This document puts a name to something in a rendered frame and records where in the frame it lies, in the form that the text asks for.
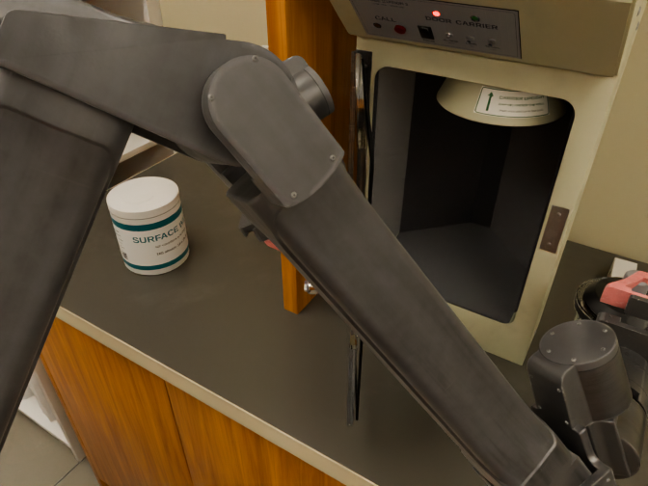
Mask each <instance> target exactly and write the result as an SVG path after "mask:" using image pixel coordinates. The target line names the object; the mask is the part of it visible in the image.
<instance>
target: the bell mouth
mask: <svg viewBox="0 0 648 486"><path fill-rule="evenodd" d="M437 100H438V102H439V103H440V104H441V105H442V106H443V107H444V108H445V109H446V110H447V111H448V112H450V113H452V114H454V115H456V116H459V117H461V118H464V119H467V120H470V121H474V122H481V123H487V124H492V125H500V126H534V125H540V124H545V123H549V122H554V121H556V120H558V119H560V118H561V117H562V116H564V114H565V113H566V110H567V108H566V102H565V99H562V98H557V97H551V96H546V95H541V94H532V93H526V92H521V91H516V90H510V89H505V88H501V87H495V86H490V85H484V84H479V83H474V82H469V81H464V80H458V79H453V78H448V77H447V78H446V80H445V82H444V83H443V85H442V87H441V88H440V89H439V91H438V92H437Z"/></svg>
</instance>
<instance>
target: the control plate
mask: <svg viewBox="0 0 648 486"><path fill-rule="evenodd" d="M349 1H350V3H351V4H352V6H353V8H354V10H355V12H356V14H357V16H358V18H359V20H360V21H361V23H362V25H363V27H364V29H365V31H366V33H367V34H368V35H373V36H379V37H385V38H391V39H398V40H404V41H414V42H421V43H427V44H433V45H439V46H445V47H451V48H457V49H463V50H469V51H475V52H481V53H487V54H493V55H500V56H505V57H511V58H517V59H522V50H521V34H520V18H519V11H517V10H508V9H501V8H493V7H485V6H477V5H469V4H461V3H453V2H446V1H438V0H349ZM432 11H439V12H440V13H441V16H435V15H433V14H432ZM471 15H476V16H478V17H479V18H480V20H479V21H478V22H474V21H472V20H471V19H470V17H471ZM374 22H377V23H379V24H381V26H382V27H381V28H376V27H375V26H374V25H373V23H374ZM395 25H401V26H403V27H404V28H405V29H406V32H405V34H398V33H396V32H395V31H394V26H395ZM418 25H419V26H426V27H431V30H432V33H433V36H434V40H429V39H423V38H422V37H421V35H420V33H419V28H418ZM446 33H450V34H452V35H453V38H450V39H449V40H447V39H446ZM466 36H471V37H473V39H474V40H472V41H471V42H467V39H466ZM489 39H492V40H494V41H496V43H495V44H493V45H492V46H489V45H488V44H489V42H488V40H489Z"/></svg>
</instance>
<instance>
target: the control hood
mask: <svg viewBox="0 0 648 486"><path fill-rule="evenodd" d="M438 1H446V2H453V3H461V4H469V5H477V6H485V7H493V8H501V9H508V10H517V11H519V18H520V34H521V50H522V59H517V58H511V57H505V56H500V55H493V54H487V53H481V52H475V51H469V50H463V49H457V48H451V47H445V46H439V45H433V44H427V43H421V42H414V41H408V40H398V39H391V38H385V37H379V36H373V35H368V34H367V33H366V31H365V29H364V27H363V25H362V23H361V21H360V20H359V18H358V16H357V14H356V12H355V10H354V8H353V6H352V4H351V3H350V1H349V0H330V2H331V4H332V5H333V7H334V9H335V11H336V12H337V15H338V17H339V18H340V20H341V22H342V24H343V25H344V27H345V29H346V31H347V32H348V34H350V35H355V36H361V37H368V38H374V39H379V40H385V41H396V42H402V43H409V44H414V45H420V46H426V47H432V48H438V49H443V50H450V51H456V52H462V53H468V54H473V55H479V56H485V57H492V58H498V59H503V60H509V61H515V62H521V63H527V64H534V65H539V66H545V67H551V68H562V69H568V70H573V71H580V72H586V73H592V74H598V75H604V76H609V77H613V76H614V75H617V74H618V72H619V70H620V68H621V65H622V62H623V59H624V56H625V53H626V50H627V47H628V44H629V41H630V38H631V35H632V32H633V29H634V27H635V22H636V19H637V16H638V15H639V14H640V12H641V4H642V1H643V0H438Z"/></svg>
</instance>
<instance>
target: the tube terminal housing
mask: <svg viewBox="0 0 648 486"><path fill-rule="evenodd" d="M646 3H647V0H643V1H642V4H641V12H640V14H639V15H638V16H637V19H636V22H635V25H634V29H633V32H632V35H631V38H630V41H629V44H628V47H627V50H626V53H625V56H624V59H623V62H622V65H621V68H620V70H619V72H618V74H617V75H614V76H613V77H609V76H604V75H598V74H592V73H586V72H580V71H573V70H568V69H562V68H556V67H545V66H539V65H534V64H527V63H521V62H515V61H509V60H503V59H498V58H492V57H485V56H479V55H473V54H468V53H462V52H456V51H450V50H443V49H438V48H432V47H426V46H420V45H414V44H409V43H402V42H396V41H390V40H379V39H374V38H368V37H361V36H357V49H360V50H365V51H371V52H372V68H371V85H370V103H369V115H370V123H371V131H372V115H373V98H374V81H375V75H376V73H377V71H378V70H379V69H381V68H383V67H392V68H401V69H407V70H411V71H416V72H422V73H427V74H433V75H438V76H442V77H448V78H453V79H458V80H464V81H469V82H474V83H479V84H484V85H490V86H495V87H501V88H505V89H510V90H516V91H521V92H526V93H532V94H537V95H546V96H551V97H557V98H562V99H565V100H567V101H568V102H570V103H571V105H572V106H573V108H574V110H575V118H574V122H573V125H572V129H571V132H570V135H569V139H568V142H567V145H566V149H565V151H564V155H563V158H562V161H561V165H560V168H559V171H558V175H557V178H556V182H555V185H554V188H553V193H552V196H551V200H550V203H549V207H548V210H547V213H546V217H545V220H544V223H543V227H542V229H541V233H540V236H539V239H538V243H537V246H536V249H535V253H534V256H533V260H532V263H531V265H530V269H529V272H528V275H527V279H526V285H525V288H524V291H523V295H522V298H521V301H520V305H519V307H518V311H517V312H515V313H513V315H512V317H511V319H510V322H509V323H506V324H505V323H500V322H498V321H496V320H493V319H490V318H488V317H485V316H482V315H480V314H477V313H474V312H472V311H469V310H465V309H462V308H460V307H457V306H454V305H452V304H450V303H448V305H449V306H450V307H451V309H452V310H453V311H454V312H455V314H456V315H457V316H458V318H459V319H460V320H461V321H462V323H463V324H464V325H465V327H466V328H467V329H468V330H469V332H470V333H471V334H472V336H473V337H474V338H475V340H476V341H477V342H478V344H479V345H480V346H481V347H482V349H483V350H484V351H486V352H489V353H491V354H494V355H496V356H499V357H501V358H504V359H506V360H508V361H510V362H513V363H515V364H518V365H523V362H524V360H525V357H526V355H527V351H528V349H529V347H530V345H531V342H532V340H533V337H534V335H535V334H536V330H537V327H538V325H539V322H540V319H541V316H542V313H543V310H544V307H545V305H546V302H547V299H548V296H549V293H550V290H551V287H552V284H553V281H554V276H555V273H556V270H557V267H558V264H559V262H560V259H561V256H562V253H563V250H564V247H565V244H566V241H567V238H568V236H569V233H570V230H571V227H572V225H573V222H574V219H575V216H576V213H577V210H578V207H579V204H580V201H581V196H582V193H583V190H584V187H585V184H586V181H587V179H588V176H589V173H590V170H591V167H592V164H593V161H594V158H595V155H596V152H597V149H598V146H599V144H600V141H601V138H602V135H603V132H604V129H605V126H606V123H607V120H608V115H609V112H610V109H611V107H612V104H613V101H614V99H615V96H616V93H617V90H618V87H619V84H620V81H621V78H622V75H623V72H624V69H625V66H626V64H627V61H628V58H629V55H630V52H631V49H632V45H633V43H634V40H635V35H636V32H637V29H638V27H639V23H640V20H641V18H642V15H643V12H644V9H645V6H646ZM552 205H557V206H560V207H564V208H568V209H570V212H569V215H568V218H567V221H566V224H565V227H564V230H563V233H562V235H561V238H560V241H559V244H558V247H557V250H556V253H552V252H549V251H545V250H542V249H539V247H540V244H541V240H542V237H543V234H544V230H545V227H546V225H547V221H548V218H549V215H550V211H551V208H552Z"/></svg>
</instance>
